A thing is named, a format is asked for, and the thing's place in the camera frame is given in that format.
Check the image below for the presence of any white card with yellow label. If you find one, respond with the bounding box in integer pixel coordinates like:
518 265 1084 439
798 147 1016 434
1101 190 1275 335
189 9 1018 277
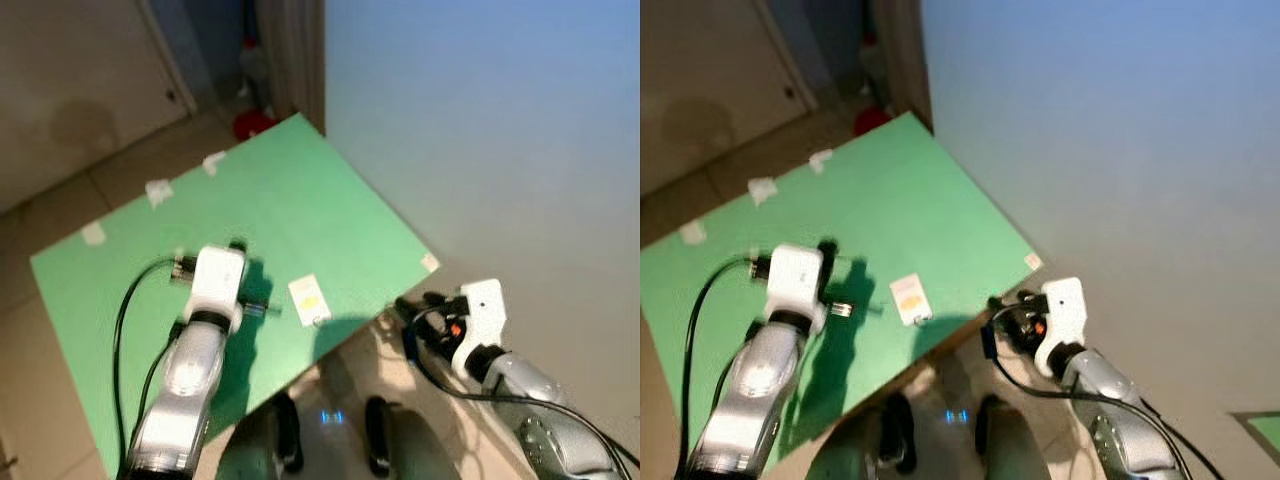
288 275 332 328
890 272 933 327

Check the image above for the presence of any green board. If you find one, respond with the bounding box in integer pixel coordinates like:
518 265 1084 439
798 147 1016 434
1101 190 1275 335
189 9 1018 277
30 112 441 479
640 112 1044 479

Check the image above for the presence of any red round object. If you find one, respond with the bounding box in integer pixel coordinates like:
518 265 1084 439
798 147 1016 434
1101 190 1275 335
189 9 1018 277
853 106 894 137
233 108 276 141

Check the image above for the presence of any robot right leg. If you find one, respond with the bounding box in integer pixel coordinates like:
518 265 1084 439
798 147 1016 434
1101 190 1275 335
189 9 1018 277
363 396 461 480

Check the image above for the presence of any robot leg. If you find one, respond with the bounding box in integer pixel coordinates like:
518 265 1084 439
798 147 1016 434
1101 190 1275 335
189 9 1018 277
810 392 919 480
363 396 461 480
215 392 304 480

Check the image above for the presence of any robot left leg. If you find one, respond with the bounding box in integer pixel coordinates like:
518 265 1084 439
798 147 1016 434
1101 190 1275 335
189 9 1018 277
215 392 304 480
810 392 919 480

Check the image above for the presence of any translucent white bottle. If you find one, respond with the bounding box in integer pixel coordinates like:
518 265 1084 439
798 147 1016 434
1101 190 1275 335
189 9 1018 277
240 38 273 111

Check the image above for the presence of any white door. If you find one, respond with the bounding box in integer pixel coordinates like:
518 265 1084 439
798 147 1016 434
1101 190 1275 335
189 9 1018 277
0 0 196 211

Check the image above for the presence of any green framed mat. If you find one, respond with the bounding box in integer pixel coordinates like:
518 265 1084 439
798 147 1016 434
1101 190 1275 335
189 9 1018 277
1232 410 1280 461

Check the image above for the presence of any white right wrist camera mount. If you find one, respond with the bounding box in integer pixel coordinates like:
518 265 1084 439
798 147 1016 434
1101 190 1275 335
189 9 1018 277
450 279 508 373
1032 277 1089 379

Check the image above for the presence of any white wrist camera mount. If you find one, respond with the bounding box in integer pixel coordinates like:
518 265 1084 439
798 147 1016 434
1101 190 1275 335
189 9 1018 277
450 279 508 373
188 245 248 321
1032 277 1089 379
770 244 826 319

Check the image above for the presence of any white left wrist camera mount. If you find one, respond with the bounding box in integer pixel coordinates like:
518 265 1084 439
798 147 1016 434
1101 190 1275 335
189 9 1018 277
188 245 248 321
770 244 826 319

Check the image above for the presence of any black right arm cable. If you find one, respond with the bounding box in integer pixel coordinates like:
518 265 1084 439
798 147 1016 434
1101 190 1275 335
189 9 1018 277
403 310 641 476
980 310 1223 479

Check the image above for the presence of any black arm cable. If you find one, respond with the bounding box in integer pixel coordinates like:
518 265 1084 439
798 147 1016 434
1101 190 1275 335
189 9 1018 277
112 255 201 471
980 310 1223 479
403 310 641 476
676 255 776 476

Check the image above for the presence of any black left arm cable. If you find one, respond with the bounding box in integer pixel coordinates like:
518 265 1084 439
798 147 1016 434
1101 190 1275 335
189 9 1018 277
676 255 776 476
112 255 201 471

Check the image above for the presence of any grey brown door frame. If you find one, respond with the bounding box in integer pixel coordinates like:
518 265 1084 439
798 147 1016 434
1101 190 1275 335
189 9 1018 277
255 0 327 131
870 0 936 129

